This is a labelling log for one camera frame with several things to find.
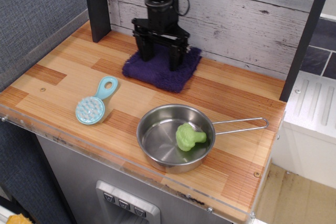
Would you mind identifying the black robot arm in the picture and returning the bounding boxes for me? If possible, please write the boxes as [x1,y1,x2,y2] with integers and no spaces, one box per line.
[132,0,190,71]

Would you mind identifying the dark upright post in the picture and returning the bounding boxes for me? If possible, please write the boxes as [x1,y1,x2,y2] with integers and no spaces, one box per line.
[279,0,326,102]
[87,0,111,42]

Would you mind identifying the dark right upright post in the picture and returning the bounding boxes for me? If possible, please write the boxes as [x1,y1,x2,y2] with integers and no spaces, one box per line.
[279,0,326,102]

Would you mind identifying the stainless steel pan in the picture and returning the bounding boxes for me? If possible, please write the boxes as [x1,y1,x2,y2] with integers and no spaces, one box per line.
[136,103,269,174]

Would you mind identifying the grey cabinet with dispenser panel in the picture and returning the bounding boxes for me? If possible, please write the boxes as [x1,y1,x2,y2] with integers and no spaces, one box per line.
[37,136,228,223]

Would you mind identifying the yellow object at corner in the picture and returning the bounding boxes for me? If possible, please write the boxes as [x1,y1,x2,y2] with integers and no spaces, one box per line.
[6,214,32,224]

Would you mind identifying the light blue scrub brush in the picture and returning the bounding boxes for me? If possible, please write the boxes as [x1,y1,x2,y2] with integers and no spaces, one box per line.
[75,76,118,125]

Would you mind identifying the green toy broccoli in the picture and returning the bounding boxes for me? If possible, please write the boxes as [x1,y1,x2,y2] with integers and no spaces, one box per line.
[175,123,207,152]

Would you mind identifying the dark left upright post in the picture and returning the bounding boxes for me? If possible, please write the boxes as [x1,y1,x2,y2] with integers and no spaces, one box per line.
[87,0,111,42]

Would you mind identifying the dark blue cloth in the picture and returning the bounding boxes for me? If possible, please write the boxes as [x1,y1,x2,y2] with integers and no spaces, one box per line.
[122,45,202,93]

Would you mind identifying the white ribbed appliance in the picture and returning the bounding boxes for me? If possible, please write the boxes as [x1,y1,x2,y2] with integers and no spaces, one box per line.
[271,71,335,188]

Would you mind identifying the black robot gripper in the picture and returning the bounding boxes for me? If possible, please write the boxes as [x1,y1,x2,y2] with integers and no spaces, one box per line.
[132,0,190,71]

